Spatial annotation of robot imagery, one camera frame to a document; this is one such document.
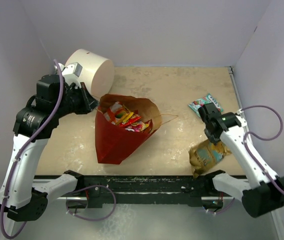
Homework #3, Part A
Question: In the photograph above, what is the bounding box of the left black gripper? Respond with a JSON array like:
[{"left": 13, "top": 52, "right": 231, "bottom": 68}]
[{"left": 54, "top": 82, "right": 100, "bottom": 119}]

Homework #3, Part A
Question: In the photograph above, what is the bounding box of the teal candy packet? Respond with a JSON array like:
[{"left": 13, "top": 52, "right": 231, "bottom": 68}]
[{"left": 188, "top": 93, "right": 224, "bottom": 118}]

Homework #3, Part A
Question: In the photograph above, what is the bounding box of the gold chips bag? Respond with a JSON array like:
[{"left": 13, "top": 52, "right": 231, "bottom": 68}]
[{"left": 188, "top": 139, "right": 232, "bottom": 179}]

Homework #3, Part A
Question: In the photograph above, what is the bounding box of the colourful candy packet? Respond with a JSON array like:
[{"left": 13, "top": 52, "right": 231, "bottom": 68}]
[{"left": 103, "top": 102, "right": 142, "bottom": 128}]

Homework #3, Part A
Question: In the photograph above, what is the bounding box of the red paper bag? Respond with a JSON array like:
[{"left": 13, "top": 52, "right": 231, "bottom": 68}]
[{"left": 95, "top": 94, "right": 164, "bottom": 165}]

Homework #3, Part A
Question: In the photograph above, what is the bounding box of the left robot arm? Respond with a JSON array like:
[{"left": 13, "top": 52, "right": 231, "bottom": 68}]
[{"left": 0, "top": 74, "right": 98, "bottom": 222}]

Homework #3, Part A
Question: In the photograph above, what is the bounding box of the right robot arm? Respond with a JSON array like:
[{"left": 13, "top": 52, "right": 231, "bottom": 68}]
[{"left": 198, "top": 103, "right": 284, "bottom": 218}]

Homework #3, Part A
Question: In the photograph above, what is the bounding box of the white cylinder container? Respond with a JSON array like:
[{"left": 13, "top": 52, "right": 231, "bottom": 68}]
[{"left": 65, "top": 49, "right": 115, "bottom": 98}]

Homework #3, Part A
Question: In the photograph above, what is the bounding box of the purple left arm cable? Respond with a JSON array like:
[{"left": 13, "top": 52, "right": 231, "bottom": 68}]
[{"left": 0, "top": 58, "right": 65, "bottom": 239}]

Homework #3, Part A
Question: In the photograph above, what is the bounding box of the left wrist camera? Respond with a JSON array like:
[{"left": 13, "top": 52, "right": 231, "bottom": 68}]
[{"left": 58, "top": 62, "right": 83, "bottom": 86}]

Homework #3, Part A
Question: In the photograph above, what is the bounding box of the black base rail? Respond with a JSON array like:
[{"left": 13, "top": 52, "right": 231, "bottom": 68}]
[{"left": 54, "top": 174, "right": 233, "bottom": 208}]

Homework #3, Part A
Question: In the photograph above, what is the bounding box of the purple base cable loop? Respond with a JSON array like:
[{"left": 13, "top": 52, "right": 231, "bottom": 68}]
[{"left": 65, "top": 184, "right": 118, "bottom": 222}]

